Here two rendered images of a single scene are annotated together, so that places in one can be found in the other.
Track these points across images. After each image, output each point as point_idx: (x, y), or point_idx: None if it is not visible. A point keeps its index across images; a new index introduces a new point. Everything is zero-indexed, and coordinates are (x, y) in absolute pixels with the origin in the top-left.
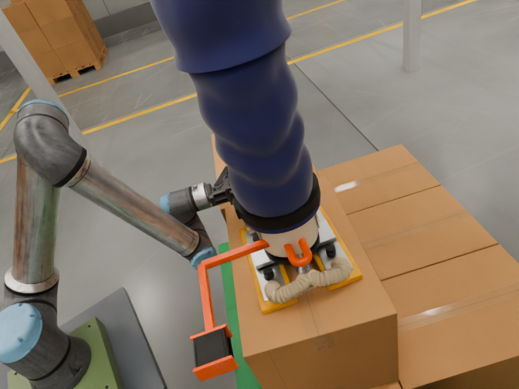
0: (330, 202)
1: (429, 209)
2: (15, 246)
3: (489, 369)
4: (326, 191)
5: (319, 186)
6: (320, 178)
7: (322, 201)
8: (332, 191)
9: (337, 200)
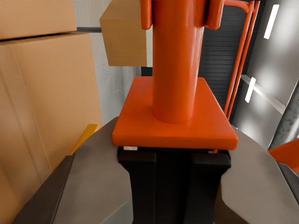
0: (97, 118)
1: None
2: None
3: None
4: (93, 88)
5: (86, 68)
6: (86, 40)
7: (91, 117)
8: (97, 90)
9: (100, 112)
